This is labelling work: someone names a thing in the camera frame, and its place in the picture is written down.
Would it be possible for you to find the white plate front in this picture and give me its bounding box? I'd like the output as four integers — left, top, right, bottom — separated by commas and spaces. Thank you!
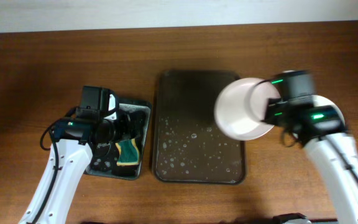
313, 95, 346, 124

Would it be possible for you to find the white plate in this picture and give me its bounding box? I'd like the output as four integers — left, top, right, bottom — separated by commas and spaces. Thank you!
214, 78, 280, 141
313, 95, 346, 124

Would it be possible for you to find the green yellow sponge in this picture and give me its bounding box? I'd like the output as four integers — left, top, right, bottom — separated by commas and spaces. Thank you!
115, 139, 140, 166

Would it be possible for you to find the white plate back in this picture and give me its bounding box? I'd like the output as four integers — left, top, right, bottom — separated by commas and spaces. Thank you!
214, 78, 280, 141

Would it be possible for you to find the large brown serving tray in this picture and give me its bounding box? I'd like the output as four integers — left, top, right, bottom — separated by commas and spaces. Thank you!
152, 70, 247, 185

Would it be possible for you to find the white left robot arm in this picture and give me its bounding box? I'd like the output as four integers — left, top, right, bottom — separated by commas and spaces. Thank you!
20, 108, 150, 223

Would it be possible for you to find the small black soapy tray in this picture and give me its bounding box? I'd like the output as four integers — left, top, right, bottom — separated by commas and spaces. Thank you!
85, 99, 152, 180

